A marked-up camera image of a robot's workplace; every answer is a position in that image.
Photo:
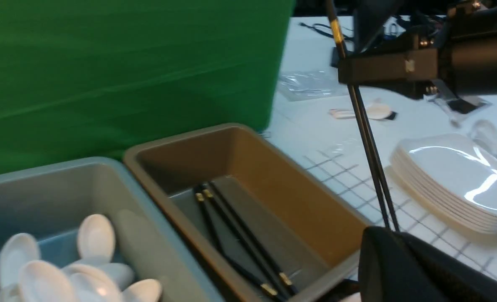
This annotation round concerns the black chopsticks in bin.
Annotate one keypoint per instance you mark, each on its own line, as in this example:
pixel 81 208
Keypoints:
pixel 277 285

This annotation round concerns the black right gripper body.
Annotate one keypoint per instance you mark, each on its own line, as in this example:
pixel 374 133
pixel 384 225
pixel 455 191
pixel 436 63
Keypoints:
pixel 461 60

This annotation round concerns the green backdrop cloth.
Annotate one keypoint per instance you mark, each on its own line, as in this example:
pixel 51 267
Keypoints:
pixel 82 78

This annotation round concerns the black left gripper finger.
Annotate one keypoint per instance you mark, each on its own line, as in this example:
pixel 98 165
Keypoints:
pixel 399 267

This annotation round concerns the brown plastic bin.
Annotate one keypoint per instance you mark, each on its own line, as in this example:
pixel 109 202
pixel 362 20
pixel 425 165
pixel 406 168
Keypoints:
pixel 312 233

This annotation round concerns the white checked tablecloth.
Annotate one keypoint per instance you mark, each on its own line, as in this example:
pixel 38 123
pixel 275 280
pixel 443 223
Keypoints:
pixel 349 180

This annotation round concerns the blue plastic bin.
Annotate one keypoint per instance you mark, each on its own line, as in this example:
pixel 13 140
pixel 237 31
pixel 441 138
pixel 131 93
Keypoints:
pixel 50 202

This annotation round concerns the stack of plates on table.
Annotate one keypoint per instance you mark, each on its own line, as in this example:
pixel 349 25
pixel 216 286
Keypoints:
pixel 451 176

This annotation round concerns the pile of white spoons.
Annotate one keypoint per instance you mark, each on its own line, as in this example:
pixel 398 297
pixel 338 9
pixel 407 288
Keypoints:
pixel 26 277

